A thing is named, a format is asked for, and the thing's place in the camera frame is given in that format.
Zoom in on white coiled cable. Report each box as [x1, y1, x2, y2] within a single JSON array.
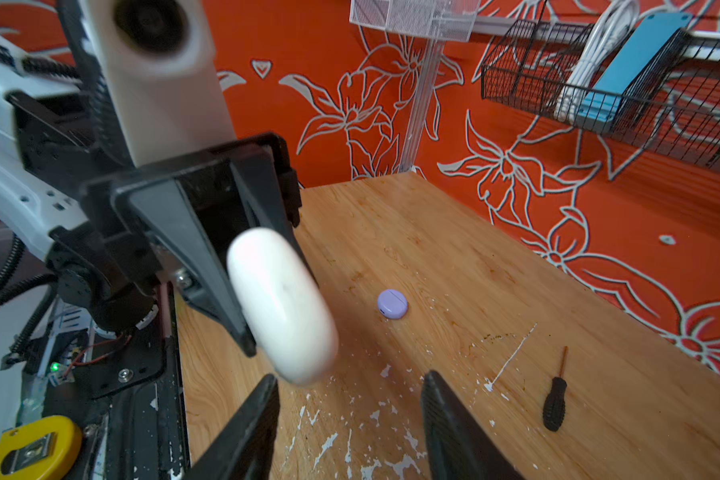
[[553, 0, 642, 121]]

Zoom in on light blue power bank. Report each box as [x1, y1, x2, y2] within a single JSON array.
[[576, 12, 692, 129]]

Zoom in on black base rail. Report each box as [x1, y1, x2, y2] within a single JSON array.
[[11, 287, 190, 480]]

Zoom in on black screwdriver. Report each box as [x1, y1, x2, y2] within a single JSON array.
[[542, 346, 569, 432]]

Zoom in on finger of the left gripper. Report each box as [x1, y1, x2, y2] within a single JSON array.
[[110, 180, 256, 357], [229, 144, 314, 276]]

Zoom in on white mesh wall basket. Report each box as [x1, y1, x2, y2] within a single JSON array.
[[349, 0, 480, 42]]

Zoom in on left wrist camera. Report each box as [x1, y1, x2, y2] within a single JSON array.
[[80, 1, 236, 167]]

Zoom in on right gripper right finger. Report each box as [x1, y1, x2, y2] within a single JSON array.
[[421, 370, 522, 479]]

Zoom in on yellow tape measure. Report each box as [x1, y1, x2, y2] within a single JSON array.
[[0, 415, 83, 480]]

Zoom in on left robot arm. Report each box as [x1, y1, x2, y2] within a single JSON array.
[[0, 1, 334, 362]]

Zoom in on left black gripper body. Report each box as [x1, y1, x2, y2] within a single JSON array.
[[47, 131, 304, 337]]

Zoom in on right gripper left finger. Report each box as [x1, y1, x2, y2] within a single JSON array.
[[183, 374, 280, 480]]

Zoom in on black wire wall basket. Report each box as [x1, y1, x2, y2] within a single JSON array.
[[479, 1, 720, 174]]

